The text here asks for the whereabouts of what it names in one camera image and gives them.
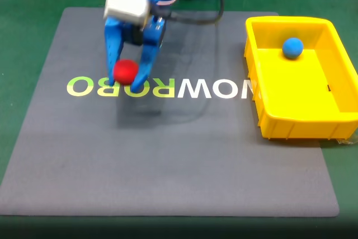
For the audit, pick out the red ball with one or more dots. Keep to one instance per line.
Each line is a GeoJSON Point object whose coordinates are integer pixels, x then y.
{"type": "Point", "coordinates": [126, 71]}

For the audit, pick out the clear plastic scrap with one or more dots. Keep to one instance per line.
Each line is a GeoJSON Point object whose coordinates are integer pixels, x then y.
{"type": "Point", "coordinates": [346, 141]}

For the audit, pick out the yellow plastic bin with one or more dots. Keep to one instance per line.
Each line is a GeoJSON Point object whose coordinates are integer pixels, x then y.
{"type": "Point", "coordinates": [296, 90]}

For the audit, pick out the grey mat with lettering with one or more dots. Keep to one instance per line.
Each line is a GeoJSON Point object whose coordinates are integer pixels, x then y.
{"type": "Point", "coordinates": [167, 152]}

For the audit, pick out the silver camera box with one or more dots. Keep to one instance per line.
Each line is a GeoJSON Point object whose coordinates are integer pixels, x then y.
{"type": "Point", "coordinates": [127, 8]}

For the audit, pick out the blue ball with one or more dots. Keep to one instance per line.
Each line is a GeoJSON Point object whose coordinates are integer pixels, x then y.
{"type": "Point", "coordinates": [292, 48]}

